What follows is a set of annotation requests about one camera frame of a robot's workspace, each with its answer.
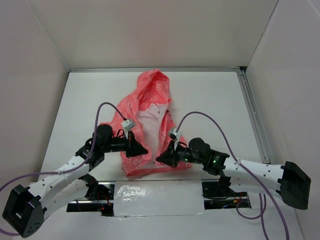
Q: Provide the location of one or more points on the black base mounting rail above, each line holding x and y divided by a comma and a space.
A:
215, 198

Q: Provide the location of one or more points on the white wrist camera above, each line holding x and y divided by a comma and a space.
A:
175, 135
128, 124

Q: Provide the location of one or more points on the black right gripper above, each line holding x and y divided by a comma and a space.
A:
169, 156

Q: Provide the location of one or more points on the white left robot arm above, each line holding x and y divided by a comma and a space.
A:
28, 207

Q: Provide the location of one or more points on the aluminium frame rail back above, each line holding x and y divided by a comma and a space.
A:
162, 69

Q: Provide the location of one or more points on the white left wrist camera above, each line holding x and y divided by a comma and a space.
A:
128, 124

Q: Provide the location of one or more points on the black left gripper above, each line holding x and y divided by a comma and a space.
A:
132, 147

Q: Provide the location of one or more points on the pink jacket with white lining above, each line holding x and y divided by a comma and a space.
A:
148, 107

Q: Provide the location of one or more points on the aluminium frame rail right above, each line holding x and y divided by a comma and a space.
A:
255, 120

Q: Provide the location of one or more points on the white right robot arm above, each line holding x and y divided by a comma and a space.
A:
287, 182

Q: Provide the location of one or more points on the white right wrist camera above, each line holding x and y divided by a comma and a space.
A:
175, 135

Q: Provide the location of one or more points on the aluminium frame rail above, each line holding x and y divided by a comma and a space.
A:
255, 120
162, 69

